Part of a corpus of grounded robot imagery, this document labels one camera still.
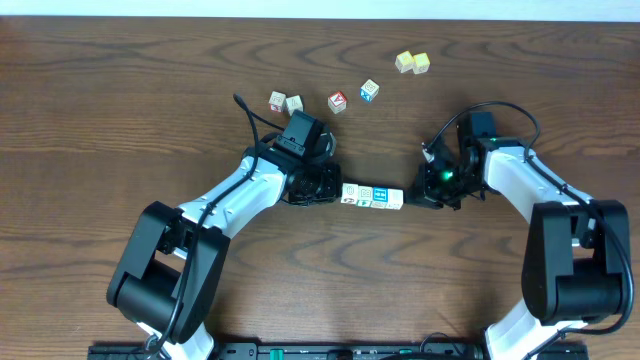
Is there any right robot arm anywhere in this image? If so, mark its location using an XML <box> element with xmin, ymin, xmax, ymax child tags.
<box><xmin>406</xmin><ymin>112</ymin><xmax>634</xmax><ymax>359</ymax></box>

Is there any blue sided letter block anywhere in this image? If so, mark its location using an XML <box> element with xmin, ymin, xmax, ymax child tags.
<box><xmin>360</xmin><ymin>79</ymin><xmax>380</xmax><ymax>102</ymax></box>

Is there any blue top block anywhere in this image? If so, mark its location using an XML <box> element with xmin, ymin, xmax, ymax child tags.
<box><xmin>371</xmin><ymin>187</ymin><xmax>389</xmax><ymax>209</ymax></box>

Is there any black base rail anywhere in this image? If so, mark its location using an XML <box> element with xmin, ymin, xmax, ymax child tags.
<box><xmin>87</xmin><ymin>340</ymin><xmax>590</xmax><ymax>360</ymax></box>

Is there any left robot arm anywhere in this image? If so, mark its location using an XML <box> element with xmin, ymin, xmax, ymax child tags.
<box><xmin>106</xmin><ymin>111</ymin><xmax>341</xmax><ymax>359</ymax></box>

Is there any plain white block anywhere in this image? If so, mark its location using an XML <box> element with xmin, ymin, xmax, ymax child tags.
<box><xmin>386</xmin><ymin>189</ymin><xmax>404</xmax><ymax>210</ymax></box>

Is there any red number block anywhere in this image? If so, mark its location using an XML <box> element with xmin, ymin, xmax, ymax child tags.
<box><xmin>268</xmin><ymin>91</ymin><xmax>287</xmax><ymax>113</ymax></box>

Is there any red letter A block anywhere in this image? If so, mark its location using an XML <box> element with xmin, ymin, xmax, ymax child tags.
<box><xmin>328</xmin><ymin>91</ymin><xmax>348</xmax><ymax>114</ymax></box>

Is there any white block beside red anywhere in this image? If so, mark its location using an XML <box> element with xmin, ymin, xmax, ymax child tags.
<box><xmin>285</xmin><ymin>95</ymin><xmax>304</xmax><ymax>116</ymax></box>

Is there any pale yellow block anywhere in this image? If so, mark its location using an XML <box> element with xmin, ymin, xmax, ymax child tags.
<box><xmin>395</xmin><ymin>51</ymin><xmax>414</xmax><ymax>73</ymax></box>

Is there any green sided block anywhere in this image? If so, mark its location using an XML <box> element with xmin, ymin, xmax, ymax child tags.
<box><xmin>356</xmin><ymin>185</ymin><xmax>373</xmax><ymax>208</ymax></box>

